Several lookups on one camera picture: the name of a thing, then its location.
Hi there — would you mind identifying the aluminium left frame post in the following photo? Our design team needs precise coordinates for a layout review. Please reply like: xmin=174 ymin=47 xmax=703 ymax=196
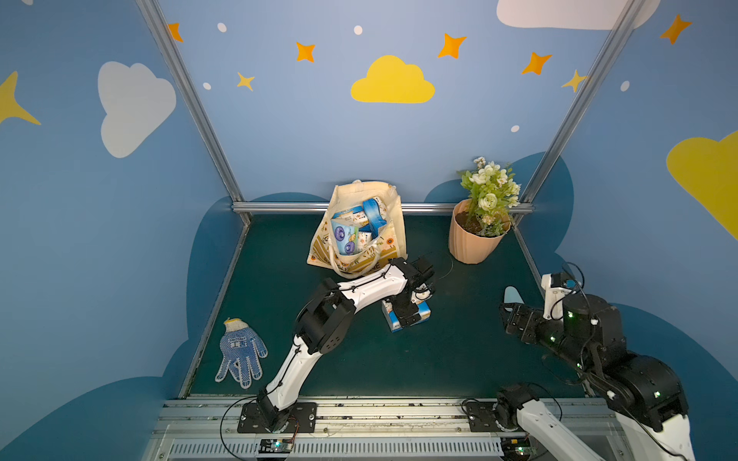
xmin=136 ymin=0 xmax=251 ymax=227

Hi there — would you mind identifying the blue cat tissue pack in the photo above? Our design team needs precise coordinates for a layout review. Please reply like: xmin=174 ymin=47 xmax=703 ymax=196
xmin=331 ymin=219 xmax=359 ymax=255

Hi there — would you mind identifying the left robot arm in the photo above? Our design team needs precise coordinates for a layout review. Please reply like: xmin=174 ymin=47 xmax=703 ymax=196
xmin=256 ymin=257 xmax=434 ymax=432

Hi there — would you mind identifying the floral tissue pack bottom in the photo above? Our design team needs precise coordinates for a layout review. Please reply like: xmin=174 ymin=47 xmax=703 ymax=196
xmin=362 ymin=197 xmax=387 ymax=238

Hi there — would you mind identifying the pink ribbed flower pot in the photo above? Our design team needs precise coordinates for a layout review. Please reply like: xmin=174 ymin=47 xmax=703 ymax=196
xmin=449 ymin=199 xmax=511 ymax=265

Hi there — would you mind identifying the right green circuit board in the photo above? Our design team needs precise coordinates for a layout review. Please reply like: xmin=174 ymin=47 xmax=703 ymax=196
xmin=501 ymin=438 xmax=534 ymax=461

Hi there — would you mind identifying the floral tissue pack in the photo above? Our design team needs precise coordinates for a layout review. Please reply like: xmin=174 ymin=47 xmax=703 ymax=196
xmin=343 ymin=209 xmax=370 ymax=228
xmin=362 ymin=197 xmax=387 ymax=238
xmin=382 ymin=300 xmax=432 ymax=332

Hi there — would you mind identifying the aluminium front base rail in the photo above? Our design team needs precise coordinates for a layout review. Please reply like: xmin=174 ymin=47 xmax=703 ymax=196
xmin=140 ymin=395 xmax=641 ymax=461

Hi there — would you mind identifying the light blue garden trowel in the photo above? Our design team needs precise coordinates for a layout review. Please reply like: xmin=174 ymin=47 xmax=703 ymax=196
xmin=504 ymin=286 xmax=524 ymax=303

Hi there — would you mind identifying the green circuit board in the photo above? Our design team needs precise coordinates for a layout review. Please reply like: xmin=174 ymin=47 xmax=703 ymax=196
xmin=259 ymin=439 xmax=294 ymax=454
xmin=501 ymin=438 xmax=534 ymax=461

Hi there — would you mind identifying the white flower plant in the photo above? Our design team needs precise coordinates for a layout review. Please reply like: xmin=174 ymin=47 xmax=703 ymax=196
xmin=461 ymin=157 xmax=521 ymax=238

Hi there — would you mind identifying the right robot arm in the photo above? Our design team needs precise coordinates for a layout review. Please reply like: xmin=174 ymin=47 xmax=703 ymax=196
xmin=500 ymin=286 xmax=695 ymax=460

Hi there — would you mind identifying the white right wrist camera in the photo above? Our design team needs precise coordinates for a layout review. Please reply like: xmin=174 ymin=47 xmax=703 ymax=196
xmin=541 ymin=272 xmax=577 ymax=321

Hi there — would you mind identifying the left green circuit board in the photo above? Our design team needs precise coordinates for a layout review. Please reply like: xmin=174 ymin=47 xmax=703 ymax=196
xmin=259 ymin=439 xmax=294 ymax=454

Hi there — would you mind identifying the blue dotted work glove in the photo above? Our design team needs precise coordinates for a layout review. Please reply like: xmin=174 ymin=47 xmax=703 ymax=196
xmin=215 ymin=318 xmax=268 ymax=389

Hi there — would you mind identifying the aluminium right frame post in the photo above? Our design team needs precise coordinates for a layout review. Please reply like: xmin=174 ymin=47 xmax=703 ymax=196
xmin=521 ymin=0 xmax=646 ymax=211

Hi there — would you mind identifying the aluminium frame post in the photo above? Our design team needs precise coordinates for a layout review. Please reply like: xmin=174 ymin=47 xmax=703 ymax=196
xmin=136 ymin=0 xmax=251 ymax=227
xmin=521 ymin=0 xmax=646 ymax=211

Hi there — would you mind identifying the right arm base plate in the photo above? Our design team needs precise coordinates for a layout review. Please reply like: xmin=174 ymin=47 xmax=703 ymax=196
xmin=460 ymin=399 xmax=519 ymax=432

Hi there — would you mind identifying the cream floral canvas bag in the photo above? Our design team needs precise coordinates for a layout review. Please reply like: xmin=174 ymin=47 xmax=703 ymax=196
xmin=307 ymin=181 xmax=407 ymax=279

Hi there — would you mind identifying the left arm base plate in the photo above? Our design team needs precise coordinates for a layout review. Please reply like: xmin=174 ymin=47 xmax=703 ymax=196
xmin=236 ymin=401 xmax=317 ymax=433

